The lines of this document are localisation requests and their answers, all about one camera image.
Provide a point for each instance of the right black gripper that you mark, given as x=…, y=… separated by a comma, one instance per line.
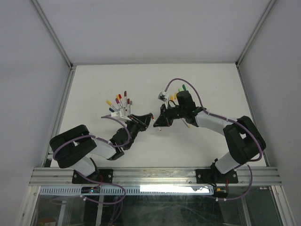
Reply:
x=162, y=120

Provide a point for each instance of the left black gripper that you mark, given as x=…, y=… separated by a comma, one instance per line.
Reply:
x=142, y=122

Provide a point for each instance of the yellow pen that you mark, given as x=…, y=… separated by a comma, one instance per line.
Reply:
x=186, y=123

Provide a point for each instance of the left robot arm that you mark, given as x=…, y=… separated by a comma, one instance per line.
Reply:
x=70, y=149

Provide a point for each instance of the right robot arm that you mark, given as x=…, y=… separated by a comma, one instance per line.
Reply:
x=243, y=139

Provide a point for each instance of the yellow cap marker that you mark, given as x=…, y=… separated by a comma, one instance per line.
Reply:
x=111, y=105

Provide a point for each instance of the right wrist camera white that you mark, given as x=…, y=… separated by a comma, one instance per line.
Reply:
x=163, y=96

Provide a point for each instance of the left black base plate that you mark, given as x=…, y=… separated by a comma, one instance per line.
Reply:
x=102, y=175

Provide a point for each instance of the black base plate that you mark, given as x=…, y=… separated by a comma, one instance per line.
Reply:
x=213, y=177
x=102, y=175

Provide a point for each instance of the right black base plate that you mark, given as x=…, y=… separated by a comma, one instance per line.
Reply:
x=213, y=177

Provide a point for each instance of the white slotted cable duct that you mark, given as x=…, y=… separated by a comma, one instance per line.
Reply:
x=128, y=190

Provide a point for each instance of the aluminium front rail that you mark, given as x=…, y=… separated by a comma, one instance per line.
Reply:
x=257, y=176

